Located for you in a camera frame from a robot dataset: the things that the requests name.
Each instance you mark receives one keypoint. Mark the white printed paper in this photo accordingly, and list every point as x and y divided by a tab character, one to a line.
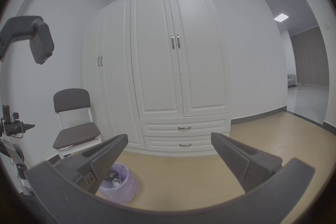
116	184

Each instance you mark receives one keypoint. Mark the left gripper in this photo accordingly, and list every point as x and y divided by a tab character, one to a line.
15	128

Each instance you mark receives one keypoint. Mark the white wardrobe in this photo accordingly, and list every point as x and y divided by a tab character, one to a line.
157	60

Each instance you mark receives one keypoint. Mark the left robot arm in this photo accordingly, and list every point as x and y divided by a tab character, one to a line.
13	149

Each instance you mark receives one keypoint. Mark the white chair with grey cushions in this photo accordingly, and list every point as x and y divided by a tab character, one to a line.
76	136

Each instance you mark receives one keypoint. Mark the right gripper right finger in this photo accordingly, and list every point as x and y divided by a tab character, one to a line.
244	165

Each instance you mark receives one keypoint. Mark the black plastic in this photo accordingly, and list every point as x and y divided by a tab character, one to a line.
112	175

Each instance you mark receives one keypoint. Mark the grey sofa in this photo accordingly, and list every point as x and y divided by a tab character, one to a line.
292	80

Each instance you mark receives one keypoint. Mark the white trash bin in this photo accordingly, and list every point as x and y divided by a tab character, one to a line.
123	195

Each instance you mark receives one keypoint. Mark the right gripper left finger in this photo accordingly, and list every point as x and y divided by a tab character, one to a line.
99	162

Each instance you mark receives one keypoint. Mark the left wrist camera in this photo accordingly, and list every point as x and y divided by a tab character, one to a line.
15	115

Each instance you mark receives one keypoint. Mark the square ceiling light panel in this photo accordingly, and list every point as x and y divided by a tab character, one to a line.
281	17

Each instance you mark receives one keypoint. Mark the grey curtain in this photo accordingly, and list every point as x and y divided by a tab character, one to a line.
309	60

